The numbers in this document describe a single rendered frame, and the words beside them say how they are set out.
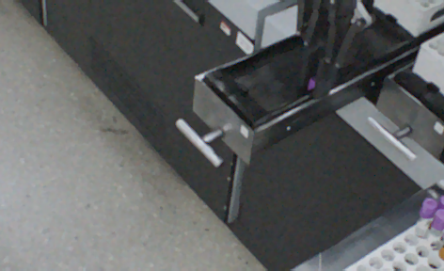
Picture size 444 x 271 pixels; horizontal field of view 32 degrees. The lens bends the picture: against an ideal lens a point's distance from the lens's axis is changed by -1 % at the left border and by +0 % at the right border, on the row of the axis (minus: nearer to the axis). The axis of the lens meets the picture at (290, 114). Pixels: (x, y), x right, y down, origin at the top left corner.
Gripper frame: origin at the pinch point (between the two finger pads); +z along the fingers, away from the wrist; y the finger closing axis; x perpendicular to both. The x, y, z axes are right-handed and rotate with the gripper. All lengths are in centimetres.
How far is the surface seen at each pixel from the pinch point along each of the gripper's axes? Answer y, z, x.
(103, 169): 64, 84, -2
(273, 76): 5.5, 3.8, 3.3
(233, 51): 30.6, 23.6, -11.4
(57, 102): 92, 84, -5
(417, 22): 0.1, -0.1, -21.9
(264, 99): 2.4, 3.8, 7.5
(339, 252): -24.0, 2.3, 18.2
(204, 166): 36, 61, -11
